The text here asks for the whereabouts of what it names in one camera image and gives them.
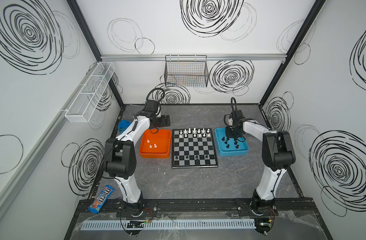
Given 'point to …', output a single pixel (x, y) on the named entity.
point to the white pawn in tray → (155, 145)
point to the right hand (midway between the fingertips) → (227, 134)
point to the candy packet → (100, 200)
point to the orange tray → (162, 139)
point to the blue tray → (230, 146)
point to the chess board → (193, 148)
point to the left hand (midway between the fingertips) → (165, 121)
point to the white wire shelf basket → (81, 108)
